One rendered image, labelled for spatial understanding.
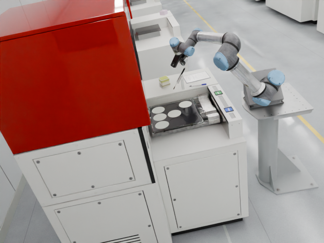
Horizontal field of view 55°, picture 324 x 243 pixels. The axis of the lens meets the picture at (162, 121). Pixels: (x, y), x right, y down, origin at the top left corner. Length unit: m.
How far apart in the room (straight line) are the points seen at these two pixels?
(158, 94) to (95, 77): 1.06
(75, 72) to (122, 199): 0.85
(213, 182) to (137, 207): 0.59
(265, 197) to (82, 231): 1.54
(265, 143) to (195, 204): 0.78
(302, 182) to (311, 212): 0.32
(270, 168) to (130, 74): 1.71
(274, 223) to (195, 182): 0.79
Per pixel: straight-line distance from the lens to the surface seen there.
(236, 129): 2.10
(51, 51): 1.49
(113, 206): 1.99
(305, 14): 6.75
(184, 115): 2.28
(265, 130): 2.60
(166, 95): 2.47
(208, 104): 2.41
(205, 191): 2.29
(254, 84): 2.16
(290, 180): 3.01
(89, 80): 1.51
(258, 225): 2.67
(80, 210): 2.03
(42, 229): 3.13
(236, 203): 2.47
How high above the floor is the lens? 2.10
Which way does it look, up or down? 32 degrees down
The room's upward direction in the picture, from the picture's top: 12 degrees counter-clockwise
